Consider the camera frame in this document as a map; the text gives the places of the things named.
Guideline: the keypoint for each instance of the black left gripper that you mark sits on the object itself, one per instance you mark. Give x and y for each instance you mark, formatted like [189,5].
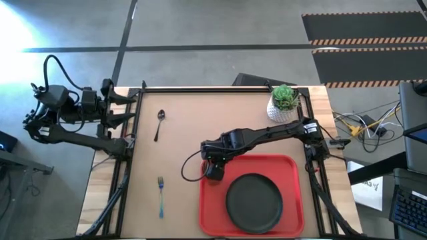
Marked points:
[107,106]

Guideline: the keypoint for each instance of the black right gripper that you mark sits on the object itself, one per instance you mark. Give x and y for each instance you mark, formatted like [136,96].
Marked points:
[215,171]

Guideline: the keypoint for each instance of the red plastic tray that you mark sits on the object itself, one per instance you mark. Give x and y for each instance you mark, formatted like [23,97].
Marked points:
[213,206]

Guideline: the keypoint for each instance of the dark metal spoon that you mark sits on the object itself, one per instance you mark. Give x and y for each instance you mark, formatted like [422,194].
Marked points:
[161,115]

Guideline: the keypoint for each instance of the black round plate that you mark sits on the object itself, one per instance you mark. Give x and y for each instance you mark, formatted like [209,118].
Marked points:
[253,203]

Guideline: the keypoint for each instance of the blue metal fork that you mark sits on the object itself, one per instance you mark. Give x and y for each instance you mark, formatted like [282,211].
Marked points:
[160,181]

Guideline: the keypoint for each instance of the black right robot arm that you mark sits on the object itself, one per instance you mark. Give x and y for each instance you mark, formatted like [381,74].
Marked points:
[267,133]

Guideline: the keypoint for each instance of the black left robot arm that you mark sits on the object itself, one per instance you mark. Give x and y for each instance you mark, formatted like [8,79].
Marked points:
[83,141]

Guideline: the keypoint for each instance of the white geometric plant pot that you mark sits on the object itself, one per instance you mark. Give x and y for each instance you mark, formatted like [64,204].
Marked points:
[277,115]

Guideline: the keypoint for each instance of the black flat case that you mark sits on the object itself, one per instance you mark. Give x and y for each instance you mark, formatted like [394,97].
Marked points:
[253,80]

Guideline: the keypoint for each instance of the green succulent plant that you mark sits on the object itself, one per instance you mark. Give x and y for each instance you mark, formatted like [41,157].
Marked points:
[284,96]

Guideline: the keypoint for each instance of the small black device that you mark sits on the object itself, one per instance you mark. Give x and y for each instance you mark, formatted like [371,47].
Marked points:
[6,141]

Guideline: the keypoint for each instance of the white paper sign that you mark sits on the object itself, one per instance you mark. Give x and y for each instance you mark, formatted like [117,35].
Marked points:
[367,193]

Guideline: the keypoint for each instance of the black desk crossbar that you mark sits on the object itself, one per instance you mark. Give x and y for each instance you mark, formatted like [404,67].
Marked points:
[377,168]

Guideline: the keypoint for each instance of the black power adapter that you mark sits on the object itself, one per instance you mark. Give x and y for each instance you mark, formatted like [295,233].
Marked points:
[370,121]

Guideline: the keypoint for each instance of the black hazard-striped floor mat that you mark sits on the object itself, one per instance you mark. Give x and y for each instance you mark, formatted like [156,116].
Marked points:
[367,66]
[360,26]

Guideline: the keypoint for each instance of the black computer keyboard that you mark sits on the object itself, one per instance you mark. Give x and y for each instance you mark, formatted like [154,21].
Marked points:
[410,210]

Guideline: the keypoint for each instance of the computer monitor with lit screen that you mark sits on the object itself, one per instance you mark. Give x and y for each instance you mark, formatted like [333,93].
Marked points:
[418,135]

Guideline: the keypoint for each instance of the dark grey computer desk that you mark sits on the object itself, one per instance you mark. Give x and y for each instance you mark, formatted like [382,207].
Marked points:
[413,106]

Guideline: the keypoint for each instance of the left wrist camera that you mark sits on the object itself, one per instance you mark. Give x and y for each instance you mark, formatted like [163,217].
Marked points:
[89,98]

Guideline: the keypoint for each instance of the black aluminium frame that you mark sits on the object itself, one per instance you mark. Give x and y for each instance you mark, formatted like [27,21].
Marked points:
[217,90]

